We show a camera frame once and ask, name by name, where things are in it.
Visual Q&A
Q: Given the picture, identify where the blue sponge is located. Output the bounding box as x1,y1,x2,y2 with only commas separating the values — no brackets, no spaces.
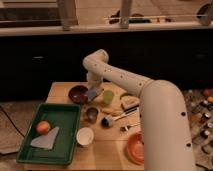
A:
86,88,101,101

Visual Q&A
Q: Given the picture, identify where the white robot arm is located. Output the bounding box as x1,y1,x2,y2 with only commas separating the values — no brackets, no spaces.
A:
83,49,196,171

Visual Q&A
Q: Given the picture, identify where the orange bowl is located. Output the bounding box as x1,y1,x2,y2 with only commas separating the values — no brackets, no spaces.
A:
126,132,144,165

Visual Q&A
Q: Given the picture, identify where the green plastic cup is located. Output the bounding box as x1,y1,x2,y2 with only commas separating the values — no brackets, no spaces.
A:
103,90,114,104

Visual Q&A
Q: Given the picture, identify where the metal cup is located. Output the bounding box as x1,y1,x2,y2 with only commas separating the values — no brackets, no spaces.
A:
86,107,99,124

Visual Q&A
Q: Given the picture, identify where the yellow banana piece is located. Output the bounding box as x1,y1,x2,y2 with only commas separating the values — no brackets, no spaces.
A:
101,108,121,116

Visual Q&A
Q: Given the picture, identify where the black marker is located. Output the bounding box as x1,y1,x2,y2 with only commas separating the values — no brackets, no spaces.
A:
123,105,139,112

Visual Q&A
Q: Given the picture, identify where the green plastic tray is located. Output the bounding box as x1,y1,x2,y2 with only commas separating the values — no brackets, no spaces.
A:
16,103,81,165

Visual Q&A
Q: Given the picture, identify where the white cup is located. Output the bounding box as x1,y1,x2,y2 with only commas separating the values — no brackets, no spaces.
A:
76,127,94,147

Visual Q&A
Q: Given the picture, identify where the red apple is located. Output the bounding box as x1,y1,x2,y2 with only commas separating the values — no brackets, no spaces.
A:
36,121,51,135

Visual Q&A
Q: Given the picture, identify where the grey cloth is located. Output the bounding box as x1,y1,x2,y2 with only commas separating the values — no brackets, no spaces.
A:
30,127,60,150

